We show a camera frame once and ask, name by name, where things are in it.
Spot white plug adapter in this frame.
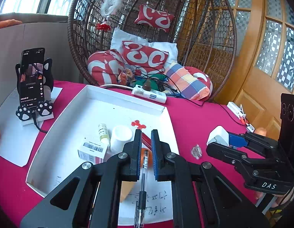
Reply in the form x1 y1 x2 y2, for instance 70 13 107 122
206 126 229 146

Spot white red small carton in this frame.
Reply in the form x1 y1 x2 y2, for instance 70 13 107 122
77 141 108 164

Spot black gel pen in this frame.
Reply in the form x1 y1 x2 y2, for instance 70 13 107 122
133 156 149 228

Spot white pill bottle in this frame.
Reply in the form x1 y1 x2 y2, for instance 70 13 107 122
110 125 133 154

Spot person right hand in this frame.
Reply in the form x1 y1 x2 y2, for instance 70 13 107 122
254 127 294 210

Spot clear plastic wrapper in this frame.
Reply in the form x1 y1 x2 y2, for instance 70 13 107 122
191 145 203 160

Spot white power strip right edge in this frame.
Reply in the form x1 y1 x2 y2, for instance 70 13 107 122
227 101 255 132

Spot small green label bottle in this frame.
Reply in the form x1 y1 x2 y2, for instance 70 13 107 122
98 123 110 146

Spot magenta tablecloth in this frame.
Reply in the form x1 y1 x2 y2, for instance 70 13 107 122
0 79 279 228

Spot plaid colourful cushion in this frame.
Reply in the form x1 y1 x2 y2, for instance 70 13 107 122
164 63 213 101

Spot white shallow tray box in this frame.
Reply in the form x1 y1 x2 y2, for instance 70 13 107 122
26 85 179 197

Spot white paper sheet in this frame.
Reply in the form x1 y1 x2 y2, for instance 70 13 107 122
0 86 63 168

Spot white power strip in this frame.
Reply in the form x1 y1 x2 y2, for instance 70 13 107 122
131 85 167 104

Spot green cloth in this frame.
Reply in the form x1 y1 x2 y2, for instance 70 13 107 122
134 74 168 91

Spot red white back cushion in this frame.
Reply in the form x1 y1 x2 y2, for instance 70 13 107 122
122 41 169 76

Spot wooden glass door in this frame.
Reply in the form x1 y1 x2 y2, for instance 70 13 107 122
216 0 294 139

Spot red white seat cushion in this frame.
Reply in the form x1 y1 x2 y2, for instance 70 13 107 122
86 49 214 101

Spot wicker hanging egg chair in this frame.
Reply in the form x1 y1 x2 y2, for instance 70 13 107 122
67 0 237 99

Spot black smartphone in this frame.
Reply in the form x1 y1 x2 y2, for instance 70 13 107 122
19 48 45 107

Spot red white small headrest pillow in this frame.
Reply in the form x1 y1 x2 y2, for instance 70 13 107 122
134 5 174 33

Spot black power cable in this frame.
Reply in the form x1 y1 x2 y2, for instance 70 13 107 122
116 66 250 129

